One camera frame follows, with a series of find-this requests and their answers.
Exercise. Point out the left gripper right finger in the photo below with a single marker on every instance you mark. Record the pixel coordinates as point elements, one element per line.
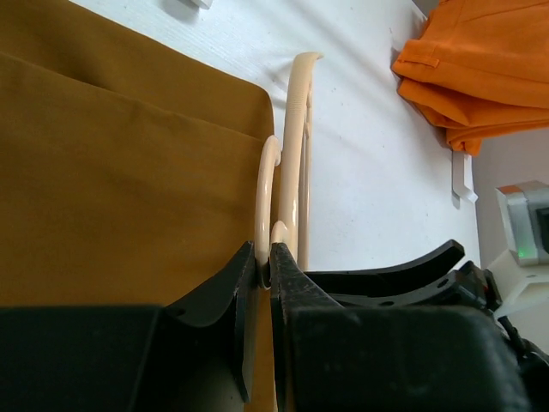
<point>331,357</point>

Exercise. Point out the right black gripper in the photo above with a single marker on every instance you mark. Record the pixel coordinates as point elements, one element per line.
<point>428,281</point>

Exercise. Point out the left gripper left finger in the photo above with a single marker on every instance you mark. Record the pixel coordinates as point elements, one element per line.
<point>195,354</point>

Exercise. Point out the wooden clothes hanger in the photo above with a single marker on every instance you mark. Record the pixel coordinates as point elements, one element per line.
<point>282,212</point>

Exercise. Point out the brown trousers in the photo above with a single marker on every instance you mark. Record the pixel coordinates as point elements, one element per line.
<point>128,170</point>

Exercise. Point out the white clothes rack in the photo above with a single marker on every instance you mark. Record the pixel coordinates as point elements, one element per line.
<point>462,179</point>

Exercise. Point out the orange garment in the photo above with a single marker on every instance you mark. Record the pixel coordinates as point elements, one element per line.
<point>479,69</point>

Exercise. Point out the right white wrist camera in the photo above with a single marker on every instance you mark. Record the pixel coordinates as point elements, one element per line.
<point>521,271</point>

